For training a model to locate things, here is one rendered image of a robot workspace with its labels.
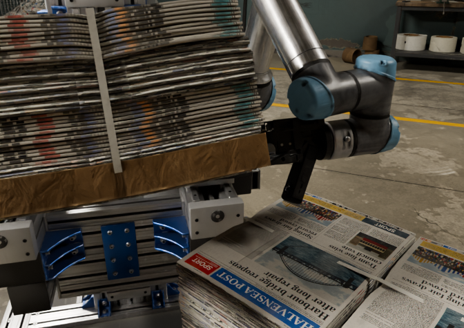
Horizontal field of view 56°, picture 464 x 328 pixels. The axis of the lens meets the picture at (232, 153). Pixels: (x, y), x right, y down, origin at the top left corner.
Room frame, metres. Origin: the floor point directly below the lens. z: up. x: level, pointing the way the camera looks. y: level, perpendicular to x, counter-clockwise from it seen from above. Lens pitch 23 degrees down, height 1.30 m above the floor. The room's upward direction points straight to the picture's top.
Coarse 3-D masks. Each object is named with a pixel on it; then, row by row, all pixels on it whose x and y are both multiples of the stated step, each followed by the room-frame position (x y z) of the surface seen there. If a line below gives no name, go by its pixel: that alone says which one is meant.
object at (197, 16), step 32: (192, 0) 0.56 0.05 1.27; (224, 0) 0.57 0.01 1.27; (128, 32) 0.54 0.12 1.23; (160, 32) 0.54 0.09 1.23; (192, 32) 0.55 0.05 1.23; (224, 32) 0.56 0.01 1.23; (128, 64) 0.52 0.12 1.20; (160, 64) 0.52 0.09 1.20; (192, 64) 0.53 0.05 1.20; (224, 64) 0.54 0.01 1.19; (160, 96) 0.51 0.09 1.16; (192, 96) 0.52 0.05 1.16; (224, 96) 0.53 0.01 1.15; (256, 96) 0.54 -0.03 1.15; (160, 128) 0.50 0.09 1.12; (192, 128) 0.51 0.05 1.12; (224, 128) 0.52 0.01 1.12; (256, 128) 0.53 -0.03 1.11
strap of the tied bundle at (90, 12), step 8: (88, 8) 0.53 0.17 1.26; (88, 16) 0.52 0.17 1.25; (88, 24) 0.52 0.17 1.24; (96, 32) 0.52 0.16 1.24; (96, 40) 0.51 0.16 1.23; (96, 48) 0.51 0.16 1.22; (96, 56) 0.51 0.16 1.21; (96, 64) 0.50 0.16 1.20; (104, 72) 0.50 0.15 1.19; (104, 80) 0.50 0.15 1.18; (104, 88) 0.50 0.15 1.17; (104, 96) 0.49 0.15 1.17; (104, 104) 0.49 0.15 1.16; (104, 112) 0.49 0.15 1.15; (112, 120) 0.48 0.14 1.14; (112, 128) 0.48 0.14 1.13; (112, 136) 0.48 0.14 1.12; (112, 144) 0.47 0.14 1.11; (112, 152) 0.47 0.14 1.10; (120, 168) 0.47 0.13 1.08
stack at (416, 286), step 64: (192, 256) 0.64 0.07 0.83; (256, 256) 0.64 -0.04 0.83; (320, 256) 0.64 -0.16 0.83; (384, 256) 0.64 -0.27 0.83; (448, 256) 0.64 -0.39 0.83; (192, 320) 0.61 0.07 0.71; (256, 320) 0.51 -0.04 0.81; (320, 320) 0.49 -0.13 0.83; (384, 320) 0.49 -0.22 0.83; (448, 320) 0.49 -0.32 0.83
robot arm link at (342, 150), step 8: (336, 120) 0.79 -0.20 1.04; (344, 120) 0.79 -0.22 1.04; (336, 128) 0.76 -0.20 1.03; (344, 128) 0.76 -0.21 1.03; (336, 136) 0.75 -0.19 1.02; (344, 136) 0.76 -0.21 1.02; (352, 136) 0.76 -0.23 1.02; (336, 144) 0.74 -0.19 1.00; (344, 144) 0.75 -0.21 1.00; (352, 144) 0.75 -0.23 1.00; (336, 152) 0.74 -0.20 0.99; (344, 152) 0.75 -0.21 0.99
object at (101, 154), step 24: (72, 24) 0.52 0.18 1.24; (96, 24) 0.52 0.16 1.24; (72, 48) 0.51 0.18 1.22; (120, 48) 0.52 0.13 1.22; (96, 72) 0.51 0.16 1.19; (120, 72) 0.51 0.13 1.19; (96, 96) 0.50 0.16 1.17; (120, 96) 0.50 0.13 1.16; (96, 120) 0.49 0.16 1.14; (120, 120) 0.50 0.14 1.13; (96, 144) 0.48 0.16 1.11; (120, 144) 0.49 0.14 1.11
